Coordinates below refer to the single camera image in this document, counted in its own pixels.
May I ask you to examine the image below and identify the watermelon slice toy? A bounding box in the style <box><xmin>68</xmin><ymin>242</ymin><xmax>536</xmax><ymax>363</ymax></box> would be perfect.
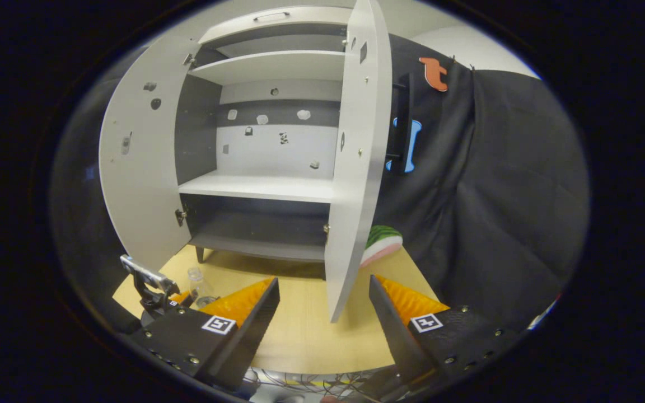
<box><xmin>359</xmin><ymin>225</ymin><xmax>404</xmax><ymax>269</ymax></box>

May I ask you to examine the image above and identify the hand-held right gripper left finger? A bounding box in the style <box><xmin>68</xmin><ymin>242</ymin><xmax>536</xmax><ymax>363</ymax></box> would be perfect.
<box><xmin>118</xmin><ymin>278</ymin><xmax>281</xmax><ymax>392</ymax></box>

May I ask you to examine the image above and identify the black right door handle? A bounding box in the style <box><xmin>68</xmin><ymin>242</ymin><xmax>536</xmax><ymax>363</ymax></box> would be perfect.
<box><xmin>391</xmin><ymin>73</ymin><xmax>413</xmax><ymax>174</ymax></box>

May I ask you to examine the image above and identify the white cabinet door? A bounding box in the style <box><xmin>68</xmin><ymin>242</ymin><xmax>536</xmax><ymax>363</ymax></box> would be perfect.
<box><xmin>324</xmin><ymin>0</ymin><xmax>393</xmax><ymax>324</ymax></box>
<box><xmin>99</xmin><ymin>36</ymin><xmax>203</xmax><ymax>275</ymax></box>

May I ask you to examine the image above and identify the white cabinet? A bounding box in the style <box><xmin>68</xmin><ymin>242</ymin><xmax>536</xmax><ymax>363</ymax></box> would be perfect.
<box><xmin>174</xmin><ymin>6</ymin><xmax>357</xmax><ymax>264</ymax></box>

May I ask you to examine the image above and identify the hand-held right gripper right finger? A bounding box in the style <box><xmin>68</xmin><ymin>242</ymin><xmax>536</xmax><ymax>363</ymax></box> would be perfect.
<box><xmin>368</xmin><ymin>274</ymin><xmax>520</xmax><ymax>392</ymax></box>

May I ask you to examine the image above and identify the white cabinet drawer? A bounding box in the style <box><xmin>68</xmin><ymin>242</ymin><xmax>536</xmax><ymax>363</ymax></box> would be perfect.
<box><xmin>198</xmin><ymin>6</ymin><xmax>357</xmax><ymax>45</ymax></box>

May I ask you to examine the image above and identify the clear plastic bottle green label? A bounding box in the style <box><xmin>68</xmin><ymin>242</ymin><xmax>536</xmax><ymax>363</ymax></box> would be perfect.
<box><xmin>187</xmin><ymin>267</ymin><xmax>218</xmax><ymax>307</ymax></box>

